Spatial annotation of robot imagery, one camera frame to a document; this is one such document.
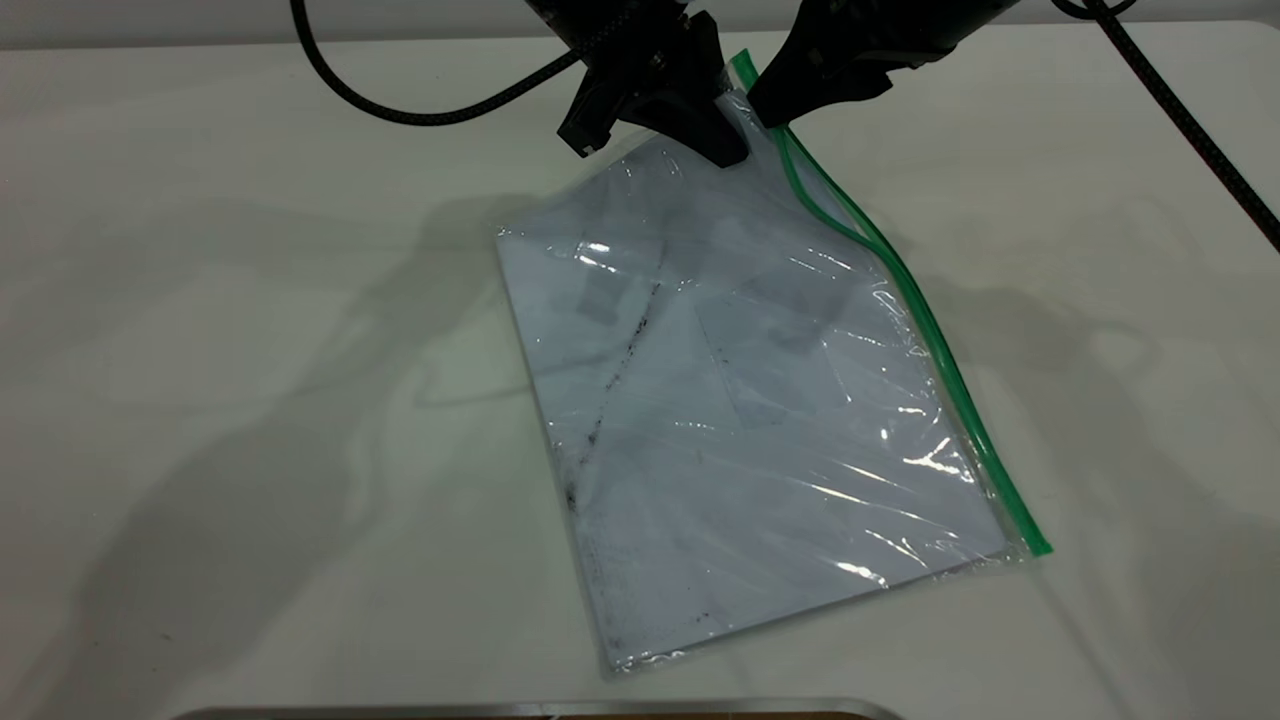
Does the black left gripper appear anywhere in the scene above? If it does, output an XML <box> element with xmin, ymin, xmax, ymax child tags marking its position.
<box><xmin>525</xmin><ymin>0</ymin><xmax>751</xmax><ymax>169</ymax></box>

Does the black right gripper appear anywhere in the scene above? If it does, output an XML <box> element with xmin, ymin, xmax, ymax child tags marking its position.
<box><xmin>747</xmin><ymin>0</ymin><xmax>1023</xmax><ymax>129</ymax></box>

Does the clear plastic green-zip bag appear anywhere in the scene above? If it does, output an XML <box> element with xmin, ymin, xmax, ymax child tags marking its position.
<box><xmin>495</xmin><ymin>48</ymin><xmax>1054</xmax><ymax>674</ymax></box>

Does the grey metal rim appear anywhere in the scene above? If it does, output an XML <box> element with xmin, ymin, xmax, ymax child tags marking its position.
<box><xmin>175</xmin><ymin>697</ymin><xmax>906</xmax><ymax>720</ymax></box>

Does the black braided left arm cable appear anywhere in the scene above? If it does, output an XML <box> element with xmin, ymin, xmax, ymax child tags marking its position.
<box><xmin>289</xmin><ymin>0</ymin><xmax>584</xmax><ymax>127</ymax></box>

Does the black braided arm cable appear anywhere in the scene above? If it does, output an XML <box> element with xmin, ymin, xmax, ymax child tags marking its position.
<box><xmin>289</xmin><ymin>0</ymin><xmax>584</xmax><ymax>127</ymax></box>
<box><xmin>1050</xmin><ymin>0</ymin><xmax>1280</xmax><ymax>253</ymax></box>

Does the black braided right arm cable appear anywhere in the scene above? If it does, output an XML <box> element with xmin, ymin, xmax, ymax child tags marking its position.
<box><xmin>1050</xmin><ymin>0</ymin><xmax>1280</xmax><ymax>253</ymax></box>

